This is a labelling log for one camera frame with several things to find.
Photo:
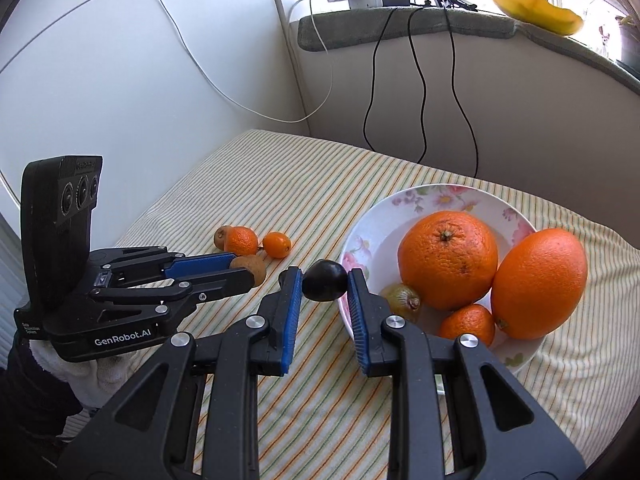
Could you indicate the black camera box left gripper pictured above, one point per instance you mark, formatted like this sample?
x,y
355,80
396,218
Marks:
x,y
58,195

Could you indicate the striped tablecloth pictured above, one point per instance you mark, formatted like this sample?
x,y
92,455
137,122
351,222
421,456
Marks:
x,y
324,419

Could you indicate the small brown fruit behind mandarin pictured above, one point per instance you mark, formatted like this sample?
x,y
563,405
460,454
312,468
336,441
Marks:
x,y
220,237

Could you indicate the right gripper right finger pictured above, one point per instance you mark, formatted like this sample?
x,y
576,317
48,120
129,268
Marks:
x,y
497,429

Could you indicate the brown kiwi on cloth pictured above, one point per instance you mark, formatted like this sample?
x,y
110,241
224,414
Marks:
x,y
253,264

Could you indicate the potted spider plant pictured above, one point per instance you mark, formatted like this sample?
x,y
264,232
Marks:
x,y
629,35

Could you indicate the dark plum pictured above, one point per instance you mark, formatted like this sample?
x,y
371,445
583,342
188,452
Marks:
x,y
325,280

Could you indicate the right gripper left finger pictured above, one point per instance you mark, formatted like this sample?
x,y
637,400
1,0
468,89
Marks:
x,y
148,429

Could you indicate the small kumquat on cloth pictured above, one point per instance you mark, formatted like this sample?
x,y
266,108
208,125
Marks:
x,y
277,245

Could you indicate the floral white plate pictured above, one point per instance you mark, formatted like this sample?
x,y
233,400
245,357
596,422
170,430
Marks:
x,y
373,243

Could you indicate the yellow bowl on sill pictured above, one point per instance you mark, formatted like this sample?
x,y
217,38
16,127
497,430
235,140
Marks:
x,y
543,14

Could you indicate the large orange with stem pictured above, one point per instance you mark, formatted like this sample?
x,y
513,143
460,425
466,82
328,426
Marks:
x,y
449,258

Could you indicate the small mandarin in plate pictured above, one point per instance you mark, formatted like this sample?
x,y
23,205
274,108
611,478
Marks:
x,y
474,319

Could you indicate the white gloved left hand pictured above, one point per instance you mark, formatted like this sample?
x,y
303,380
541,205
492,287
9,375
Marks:
x,y
93,382

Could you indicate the small mandarin on cloth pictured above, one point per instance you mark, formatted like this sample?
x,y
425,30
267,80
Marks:
x,y
241,241

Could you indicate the grey sill mat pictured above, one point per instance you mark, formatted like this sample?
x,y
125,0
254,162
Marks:
x,y
343,29

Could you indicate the green kiwi in plate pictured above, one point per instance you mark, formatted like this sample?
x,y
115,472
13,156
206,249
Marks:
x,y
403,301

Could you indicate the large smooth orange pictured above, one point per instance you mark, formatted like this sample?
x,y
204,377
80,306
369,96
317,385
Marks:
x,y
538,285

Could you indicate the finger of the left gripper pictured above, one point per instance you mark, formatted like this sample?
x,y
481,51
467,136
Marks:
x,y
200,264
215,284

